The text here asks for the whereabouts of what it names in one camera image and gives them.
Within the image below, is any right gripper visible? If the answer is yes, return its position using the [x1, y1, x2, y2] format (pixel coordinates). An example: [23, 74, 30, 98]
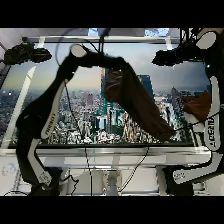
[152, 48, 184, 67]

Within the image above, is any brown garment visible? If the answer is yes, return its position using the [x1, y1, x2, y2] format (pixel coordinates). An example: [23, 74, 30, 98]
[103, 64, 177, 142]

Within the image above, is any red-brown garment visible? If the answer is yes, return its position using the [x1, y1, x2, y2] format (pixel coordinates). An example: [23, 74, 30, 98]
[181, 90, 213, 123]

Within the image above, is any heap of clothes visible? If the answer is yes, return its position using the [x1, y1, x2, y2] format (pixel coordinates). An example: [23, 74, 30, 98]
[2, 41, 53, 66]

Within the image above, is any black cable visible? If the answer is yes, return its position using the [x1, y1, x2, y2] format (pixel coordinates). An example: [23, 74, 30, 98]
[118, 145, 150, 194]
[173, 111, 223, 132]
[63, 81, 94, 197]

